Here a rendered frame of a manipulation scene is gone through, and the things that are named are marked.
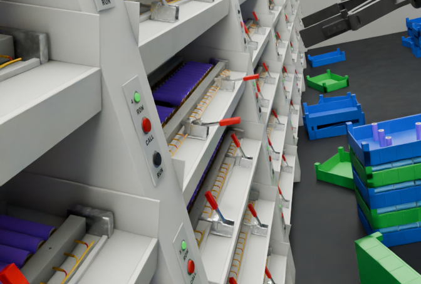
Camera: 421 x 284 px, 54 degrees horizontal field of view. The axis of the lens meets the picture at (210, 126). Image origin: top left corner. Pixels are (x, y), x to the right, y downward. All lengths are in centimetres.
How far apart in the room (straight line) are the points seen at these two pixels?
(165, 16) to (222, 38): 45
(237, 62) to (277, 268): 62
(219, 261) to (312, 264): 83
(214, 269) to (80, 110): 42
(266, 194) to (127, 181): 83
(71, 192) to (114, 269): 10
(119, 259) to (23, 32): 24
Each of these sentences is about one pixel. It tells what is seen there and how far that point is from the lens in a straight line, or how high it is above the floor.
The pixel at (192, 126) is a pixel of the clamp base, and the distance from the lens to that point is 70.
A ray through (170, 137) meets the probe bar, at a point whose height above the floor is 77.
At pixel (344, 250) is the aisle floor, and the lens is 159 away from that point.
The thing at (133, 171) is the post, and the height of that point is 82.
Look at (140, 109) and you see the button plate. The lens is 47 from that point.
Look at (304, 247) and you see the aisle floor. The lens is 162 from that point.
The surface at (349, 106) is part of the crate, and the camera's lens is 260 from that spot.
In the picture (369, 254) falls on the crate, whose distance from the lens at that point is 125.
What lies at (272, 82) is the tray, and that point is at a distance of 166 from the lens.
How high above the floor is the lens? 99
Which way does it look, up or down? 19 degrees down
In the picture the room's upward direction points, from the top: 15 degrees counter-clockwise
